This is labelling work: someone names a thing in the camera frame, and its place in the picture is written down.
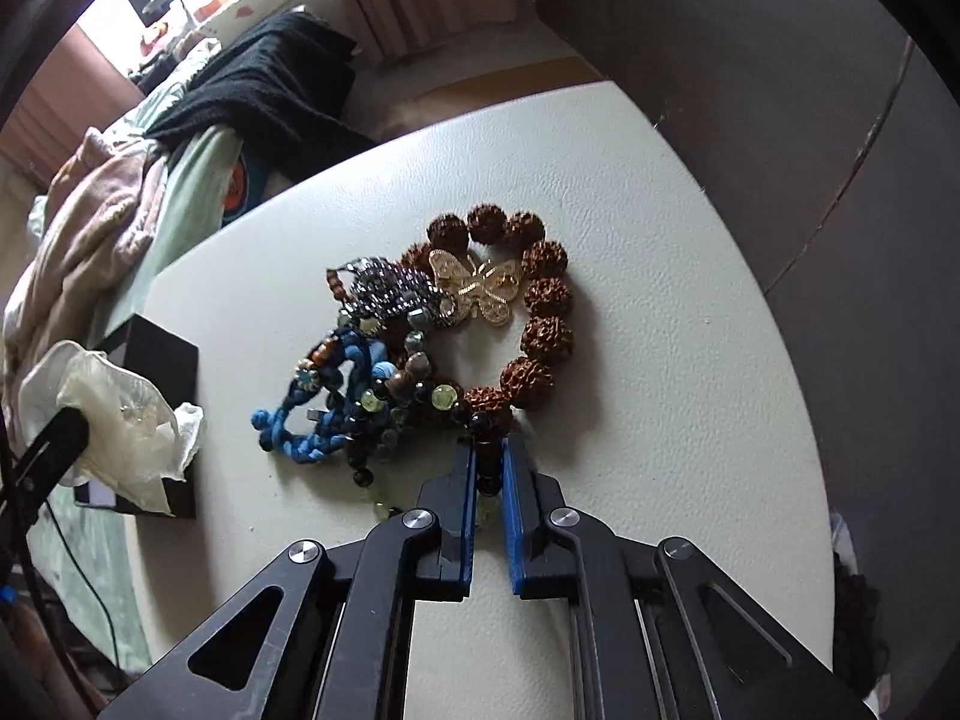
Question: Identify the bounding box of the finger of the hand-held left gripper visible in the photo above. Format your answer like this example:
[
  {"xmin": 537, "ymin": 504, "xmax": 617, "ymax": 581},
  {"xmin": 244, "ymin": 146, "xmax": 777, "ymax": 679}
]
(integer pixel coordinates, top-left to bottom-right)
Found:
[{"xmin": 6, "ymin": 406, "xmax": 91, "ymax": 550}]

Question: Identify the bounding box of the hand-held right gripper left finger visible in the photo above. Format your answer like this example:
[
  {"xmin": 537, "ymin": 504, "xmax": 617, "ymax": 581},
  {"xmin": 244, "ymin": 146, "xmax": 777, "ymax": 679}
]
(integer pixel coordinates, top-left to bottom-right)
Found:
[{"xmin": 97, "ymin": 439, "xmax": 481, "ymax": 720}]

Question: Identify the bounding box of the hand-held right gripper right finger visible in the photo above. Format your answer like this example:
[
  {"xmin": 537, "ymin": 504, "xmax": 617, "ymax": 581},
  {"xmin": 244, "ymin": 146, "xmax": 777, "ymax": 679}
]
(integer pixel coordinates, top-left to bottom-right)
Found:
[{"xmin": 501, "ymin": 435, "xmax": 878, "ymax": 720}]

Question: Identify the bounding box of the dark multicolour bead bracelet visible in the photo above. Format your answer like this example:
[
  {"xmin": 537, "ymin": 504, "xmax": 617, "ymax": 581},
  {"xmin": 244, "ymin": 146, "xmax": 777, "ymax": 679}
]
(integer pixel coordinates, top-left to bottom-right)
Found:
[{"xmin": 296, "ymin": 315, "xmax": 518, "ymax": 533}]

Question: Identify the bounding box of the black jewelry box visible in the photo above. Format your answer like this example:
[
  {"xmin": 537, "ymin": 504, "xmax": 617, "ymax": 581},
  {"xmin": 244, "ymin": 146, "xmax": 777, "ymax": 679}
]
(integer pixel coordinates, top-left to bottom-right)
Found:
[{"xmin": 75, "ymin": 315, "xmax": 200, "ymax": 518}]

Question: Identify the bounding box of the blue knotted cord bracelet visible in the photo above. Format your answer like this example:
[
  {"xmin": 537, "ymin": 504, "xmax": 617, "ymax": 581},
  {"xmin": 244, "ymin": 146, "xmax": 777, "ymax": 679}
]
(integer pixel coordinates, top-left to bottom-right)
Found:
[{"xmin": 250, "ymin": 326, "xmax": 398, "ymax": 462}]

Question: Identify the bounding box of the gold butterfly ornament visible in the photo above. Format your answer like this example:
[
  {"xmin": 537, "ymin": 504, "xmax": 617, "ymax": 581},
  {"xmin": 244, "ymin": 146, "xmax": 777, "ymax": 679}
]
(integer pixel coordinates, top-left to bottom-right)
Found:
[{"xmin": 427, "ymin": 247, "xmax": 522, "ymax": 327}]

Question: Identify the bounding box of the brown rudraksha bead bracelet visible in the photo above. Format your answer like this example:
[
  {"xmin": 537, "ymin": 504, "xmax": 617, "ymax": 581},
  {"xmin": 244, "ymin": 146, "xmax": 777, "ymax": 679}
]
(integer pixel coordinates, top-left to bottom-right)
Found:
[{"xmin": 401, "ymin": 202, "xmax": 578, "ymax": 428}]

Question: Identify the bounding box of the silver metallic bead bracelet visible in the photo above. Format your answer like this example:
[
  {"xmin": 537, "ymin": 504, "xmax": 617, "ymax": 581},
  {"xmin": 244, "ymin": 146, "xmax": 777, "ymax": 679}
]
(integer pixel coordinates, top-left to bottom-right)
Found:
[{"xmin": 330, "ymin": 255, "xmax": 458, "ymax": 331}]

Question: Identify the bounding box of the crumpled white tissue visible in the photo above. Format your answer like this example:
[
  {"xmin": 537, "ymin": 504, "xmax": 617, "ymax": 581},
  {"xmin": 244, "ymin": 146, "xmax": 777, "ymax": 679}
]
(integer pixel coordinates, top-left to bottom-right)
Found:
[{"xmin": 15, "ymin": 340, "xmax": 205, "ymax": 511}]

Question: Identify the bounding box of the beige fleece blanket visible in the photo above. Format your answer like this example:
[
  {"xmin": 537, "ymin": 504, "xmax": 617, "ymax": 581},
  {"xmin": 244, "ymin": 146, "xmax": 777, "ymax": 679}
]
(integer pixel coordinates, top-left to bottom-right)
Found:
[{"xmin": 0, "ymin": 127, "xmax": 170, "ymax": 406}]

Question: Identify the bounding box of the green bed sheet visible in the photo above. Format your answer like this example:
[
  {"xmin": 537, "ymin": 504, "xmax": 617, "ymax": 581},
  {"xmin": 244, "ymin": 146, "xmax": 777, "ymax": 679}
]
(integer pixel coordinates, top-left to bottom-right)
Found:
[{"xmin": 30, "ymin": 124, "xmax": 252, "ymax": 680}]

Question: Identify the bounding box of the dark item with orange print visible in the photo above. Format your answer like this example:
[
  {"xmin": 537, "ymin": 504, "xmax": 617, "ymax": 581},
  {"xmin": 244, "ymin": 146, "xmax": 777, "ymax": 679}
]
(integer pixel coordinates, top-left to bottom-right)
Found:
[{"xmin": 221, "ymin": 142, "xmax": 301, "ymax": 230}]

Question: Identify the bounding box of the dark cloth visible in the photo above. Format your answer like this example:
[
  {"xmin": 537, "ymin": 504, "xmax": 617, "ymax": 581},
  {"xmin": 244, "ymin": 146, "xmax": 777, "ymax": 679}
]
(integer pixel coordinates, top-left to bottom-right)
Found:
[{"xmin": 832, "ymin": 570, "xmax": 890, "ymax": 698}]

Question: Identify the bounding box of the pale green printed quilt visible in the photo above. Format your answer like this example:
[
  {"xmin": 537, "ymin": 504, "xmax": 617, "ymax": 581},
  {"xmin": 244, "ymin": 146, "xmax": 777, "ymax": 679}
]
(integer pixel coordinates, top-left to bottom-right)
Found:
[{"xmin": 112, "ymin": 34, "xmax": 226, "ymax": 136}]

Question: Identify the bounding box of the cardboard floor sheet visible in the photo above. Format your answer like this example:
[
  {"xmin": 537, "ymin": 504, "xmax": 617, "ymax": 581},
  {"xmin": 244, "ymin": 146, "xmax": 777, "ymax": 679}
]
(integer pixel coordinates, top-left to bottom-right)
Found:
[{"xmin": 382, "ymin": 56, "xmax": 605, "ymax": 143}]

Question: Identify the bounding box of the black blanket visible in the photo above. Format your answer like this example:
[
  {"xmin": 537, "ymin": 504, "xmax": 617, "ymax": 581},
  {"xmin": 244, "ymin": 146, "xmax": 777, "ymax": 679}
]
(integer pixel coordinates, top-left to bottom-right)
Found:
[{"xmin": 142, "ymin": 11, "xmax": 376, "ymax": 166}]

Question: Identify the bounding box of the thin black cable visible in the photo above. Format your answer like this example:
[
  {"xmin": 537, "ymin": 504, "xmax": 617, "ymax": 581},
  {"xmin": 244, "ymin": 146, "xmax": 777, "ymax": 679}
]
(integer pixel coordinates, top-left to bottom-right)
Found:
[{"xmin": 41, "ymin": 499, "xmax": 121, "ymax": 668}]

